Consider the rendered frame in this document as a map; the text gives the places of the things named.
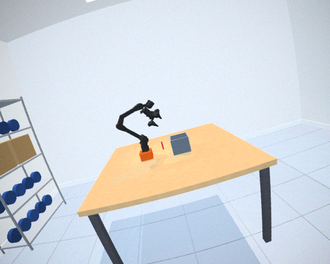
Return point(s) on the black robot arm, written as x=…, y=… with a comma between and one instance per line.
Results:
x=143, y=139

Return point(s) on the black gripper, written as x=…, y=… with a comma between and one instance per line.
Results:
x=150, y=123

